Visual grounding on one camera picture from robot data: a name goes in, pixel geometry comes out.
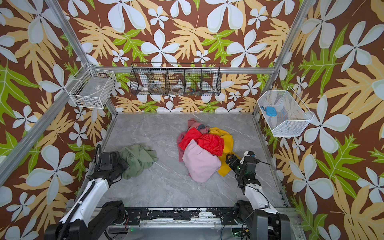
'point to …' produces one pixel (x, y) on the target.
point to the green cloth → (139, 158)
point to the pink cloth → (201, 164)
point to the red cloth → (213, 144)
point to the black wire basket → (175, 79)
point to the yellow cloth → (228, 149)
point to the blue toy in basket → (270, 111)
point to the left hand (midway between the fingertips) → (125, 161)
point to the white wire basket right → (285, 113)
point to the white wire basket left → (91, 87)
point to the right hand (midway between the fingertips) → (229, 157)
